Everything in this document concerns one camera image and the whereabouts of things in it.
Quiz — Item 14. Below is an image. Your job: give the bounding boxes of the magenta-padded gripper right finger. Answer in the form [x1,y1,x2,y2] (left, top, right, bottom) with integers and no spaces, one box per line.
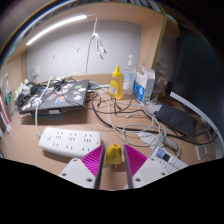
[123,143,169,190]

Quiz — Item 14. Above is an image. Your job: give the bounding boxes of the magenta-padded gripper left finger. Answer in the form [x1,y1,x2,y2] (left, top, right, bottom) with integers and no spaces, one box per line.
[58,143,106,190]

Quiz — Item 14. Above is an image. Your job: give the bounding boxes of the yellow charger block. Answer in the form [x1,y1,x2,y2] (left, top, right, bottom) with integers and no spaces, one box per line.
[105,143,123,169]

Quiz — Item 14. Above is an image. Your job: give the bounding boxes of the white and blue keyboard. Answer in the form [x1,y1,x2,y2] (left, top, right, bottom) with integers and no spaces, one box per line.
[149,146,189,174]

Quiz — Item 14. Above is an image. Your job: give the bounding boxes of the white power strip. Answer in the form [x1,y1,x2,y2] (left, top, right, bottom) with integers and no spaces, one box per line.
[38,126,103,159]

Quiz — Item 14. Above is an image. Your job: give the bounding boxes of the dark laptop with stickers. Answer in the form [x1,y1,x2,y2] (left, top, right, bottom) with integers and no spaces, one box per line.
[18,79,91,115]

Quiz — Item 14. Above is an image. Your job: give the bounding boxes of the white and blue box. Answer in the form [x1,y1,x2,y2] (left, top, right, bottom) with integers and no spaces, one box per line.
[132,65,156,104]

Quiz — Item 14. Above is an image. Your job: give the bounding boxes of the yellow squeeze bottle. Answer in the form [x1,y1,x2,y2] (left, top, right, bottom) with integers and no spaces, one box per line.
[108,65,124,100]

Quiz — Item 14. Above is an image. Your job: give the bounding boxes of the black headphones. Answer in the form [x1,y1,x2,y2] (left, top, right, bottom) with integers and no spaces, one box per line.
[14,81,41,108]

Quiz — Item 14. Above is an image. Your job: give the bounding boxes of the clear pump bottle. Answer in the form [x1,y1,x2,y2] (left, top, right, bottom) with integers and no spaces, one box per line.
[122,54,137,95]

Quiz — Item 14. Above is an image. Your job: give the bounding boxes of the clear water bottle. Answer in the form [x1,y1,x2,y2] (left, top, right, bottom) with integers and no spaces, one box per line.
[2,71,17,118]

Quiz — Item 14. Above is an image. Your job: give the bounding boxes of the white LED light bar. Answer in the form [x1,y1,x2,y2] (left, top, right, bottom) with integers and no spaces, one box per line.
[25,14,88,47]

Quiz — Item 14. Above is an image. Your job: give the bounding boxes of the grey cable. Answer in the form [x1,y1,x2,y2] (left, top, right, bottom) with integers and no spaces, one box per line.
[99,93,183,158]

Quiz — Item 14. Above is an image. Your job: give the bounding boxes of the black cable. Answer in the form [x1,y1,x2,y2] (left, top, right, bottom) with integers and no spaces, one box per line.
[90,91,218,146]

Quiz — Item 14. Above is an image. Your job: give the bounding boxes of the white power strip cable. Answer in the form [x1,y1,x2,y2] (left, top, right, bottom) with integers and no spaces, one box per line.
[34,74,56,138]

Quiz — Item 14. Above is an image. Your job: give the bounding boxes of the hanging white cable bundle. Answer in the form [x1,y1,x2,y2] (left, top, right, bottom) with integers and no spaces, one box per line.
[85,14,108,75]

